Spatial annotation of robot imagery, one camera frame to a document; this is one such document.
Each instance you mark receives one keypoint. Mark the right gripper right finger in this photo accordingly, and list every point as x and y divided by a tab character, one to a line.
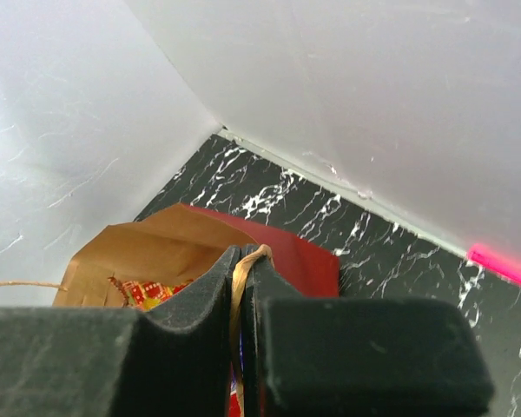
305	356

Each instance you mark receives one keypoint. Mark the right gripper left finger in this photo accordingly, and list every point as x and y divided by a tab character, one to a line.
170	361

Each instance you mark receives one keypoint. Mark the red cookie snack bag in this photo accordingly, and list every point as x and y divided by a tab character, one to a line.
145	295

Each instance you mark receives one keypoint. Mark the red brown paper bag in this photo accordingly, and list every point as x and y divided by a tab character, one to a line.
182	243

